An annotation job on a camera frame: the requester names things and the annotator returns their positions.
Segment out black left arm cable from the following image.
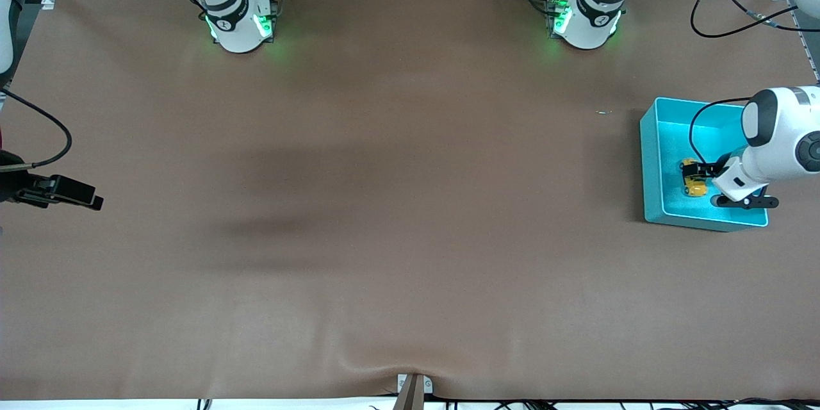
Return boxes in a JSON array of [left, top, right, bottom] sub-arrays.
[[689, 0, 801, 167]]

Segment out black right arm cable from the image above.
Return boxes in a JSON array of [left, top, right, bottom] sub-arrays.
[[0, 86, 72, 172]]

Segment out metal mat clamp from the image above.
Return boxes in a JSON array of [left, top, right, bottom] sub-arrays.
[[392, 373, 434, 410]]

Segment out teal plastic bin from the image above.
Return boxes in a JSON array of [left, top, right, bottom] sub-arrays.
[[639, 97, 769, 233]]

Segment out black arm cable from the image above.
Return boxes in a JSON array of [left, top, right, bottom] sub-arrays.
[[0, 86, 72, 172], [689, 0, 801, 167]]

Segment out yellow beetle toy car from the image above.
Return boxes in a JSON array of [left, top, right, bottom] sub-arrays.
[[680, 158, 710, 197]]

